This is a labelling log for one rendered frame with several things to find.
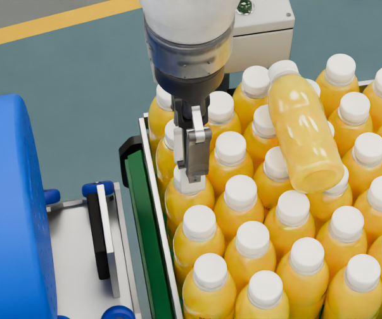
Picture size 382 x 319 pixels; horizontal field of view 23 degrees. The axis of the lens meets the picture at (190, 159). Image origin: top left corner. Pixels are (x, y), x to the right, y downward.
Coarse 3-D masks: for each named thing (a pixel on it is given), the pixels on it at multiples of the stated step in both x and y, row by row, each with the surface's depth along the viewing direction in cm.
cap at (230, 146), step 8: (224, 136) 118; (232, 136) 118; (240, 136) 118; (216, 144) 118; (224, 144) 117; (232, 144) 117; (240, 144) 117; (216, 152) 118; (224, 152) 117; (232, 152) 117; (240, 152) 117; (224, 160) 118; (232, 160) 117
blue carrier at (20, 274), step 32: (0, 96) 107; (0, 128) 100; (0, 160) 97; (32, 160) 111; (0, 192) 96; (32, 192) 103; (0, 224) 96; (32, 224) 97; (0, 256) 96; (32, 256) 97; (0, 288) 98; (32, 288) 98
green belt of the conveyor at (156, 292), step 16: (128, 160) 139; (128, 176) 138; (144, 176) 136; (144, 192) 135; (144, 208) 133; (144, 224) 132; (144, 240) 131; (144, 256) 131; (160, 256) 128; (144, 272) 129; (160, 272) 127; (160, 288) 126; (160, 304) 125
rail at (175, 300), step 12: (144, 132) 131; (144, 144) 130; (144, 156) 131; (156, 192) 125; (156, 204) 124; (156, 216) 124; (168, 252) 120; (168, 264) 119; (168, 276) 119; (180, 312) 115
